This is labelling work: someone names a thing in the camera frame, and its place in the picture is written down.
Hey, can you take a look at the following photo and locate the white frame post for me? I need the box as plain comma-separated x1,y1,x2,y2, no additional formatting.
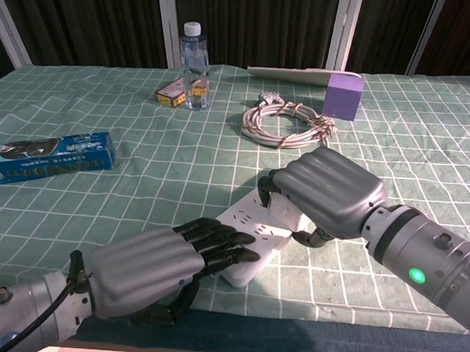
404,0,447,78
324,0,365,73
0,0,36,70
151,0,187,71

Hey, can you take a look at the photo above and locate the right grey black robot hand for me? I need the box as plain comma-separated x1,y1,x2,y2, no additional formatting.
253,142,390,254

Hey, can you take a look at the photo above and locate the white cable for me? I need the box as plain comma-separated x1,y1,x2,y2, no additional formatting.
239,88,342,154

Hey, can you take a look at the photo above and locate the blue cloth under tablecloth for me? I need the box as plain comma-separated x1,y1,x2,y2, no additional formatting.
74,299,470,352

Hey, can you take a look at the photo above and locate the flat white board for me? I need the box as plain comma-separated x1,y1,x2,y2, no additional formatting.
245,64,364,90

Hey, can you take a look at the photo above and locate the green checked tablecloth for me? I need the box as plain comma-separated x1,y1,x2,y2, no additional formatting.
0,47,470,334

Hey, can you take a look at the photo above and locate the blue cookie box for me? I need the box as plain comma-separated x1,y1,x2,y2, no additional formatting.
0,125,119,194

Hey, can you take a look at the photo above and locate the clear plastic water bottle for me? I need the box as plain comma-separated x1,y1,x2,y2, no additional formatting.
175,20,214,112

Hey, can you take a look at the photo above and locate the white power strip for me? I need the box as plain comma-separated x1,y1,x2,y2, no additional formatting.
212,185,304,291

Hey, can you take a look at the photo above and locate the dark pleated curtain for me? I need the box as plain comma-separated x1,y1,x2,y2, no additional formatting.
0,0,470,116

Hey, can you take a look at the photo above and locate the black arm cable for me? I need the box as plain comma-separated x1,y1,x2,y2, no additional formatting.
19,246,96,352

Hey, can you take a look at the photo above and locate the small yellow box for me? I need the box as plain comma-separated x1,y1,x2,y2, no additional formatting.
155,76,188,110
187,76,211,99

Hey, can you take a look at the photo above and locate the purple cube box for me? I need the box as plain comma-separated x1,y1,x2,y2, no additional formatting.
321,72,366,123

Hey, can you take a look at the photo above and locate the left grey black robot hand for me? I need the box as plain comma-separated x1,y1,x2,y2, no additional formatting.
84,210,264,334

